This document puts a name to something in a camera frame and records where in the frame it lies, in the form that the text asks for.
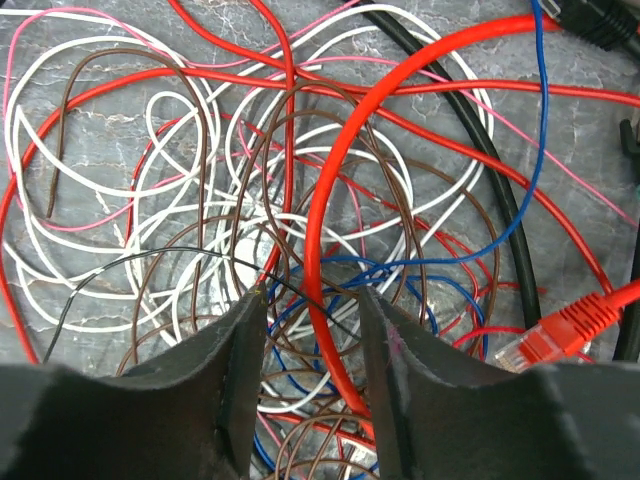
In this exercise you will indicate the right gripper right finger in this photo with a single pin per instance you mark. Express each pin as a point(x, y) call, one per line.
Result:
point(440, 414)

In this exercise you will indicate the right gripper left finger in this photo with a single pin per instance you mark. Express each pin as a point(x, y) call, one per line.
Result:
point(188, 413)

